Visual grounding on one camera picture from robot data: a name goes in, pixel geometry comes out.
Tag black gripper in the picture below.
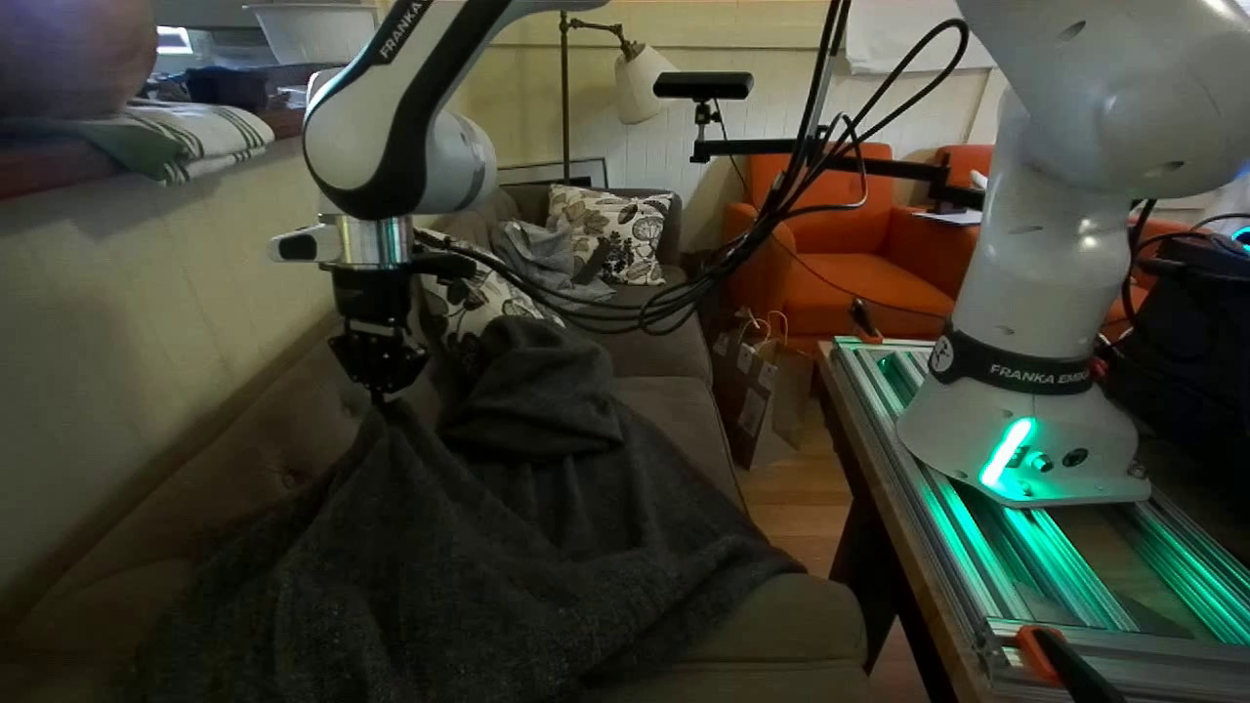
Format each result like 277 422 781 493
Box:
333 266 426 392

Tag dark grey fleece blanket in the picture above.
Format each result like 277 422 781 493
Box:
119 334 793 703

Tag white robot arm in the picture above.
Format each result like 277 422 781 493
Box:
303 0 1250 508

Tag floral black white pillow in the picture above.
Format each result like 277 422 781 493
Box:
417 261 565 356

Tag light grey crumpled cloth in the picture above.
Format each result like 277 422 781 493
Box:
487 218 600 299

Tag olive tufted sofa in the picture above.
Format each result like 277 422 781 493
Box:
0 182 876 703

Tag folded striped cloth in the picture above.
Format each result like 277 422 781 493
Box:
69 103 272 185

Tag white floor lamp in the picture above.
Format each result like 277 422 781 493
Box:
557 14 669 163

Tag orange armchair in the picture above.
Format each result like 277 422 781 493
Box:
725 172 975 343

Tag aluminium robot mounting table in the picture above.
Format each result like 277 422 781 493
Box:
820 336 1250 703

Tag black stereo camera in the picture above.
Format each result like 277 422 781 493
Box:
651 70 754 103

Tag black cable bundle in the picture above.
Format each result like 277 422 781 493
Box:
414 0 975 339

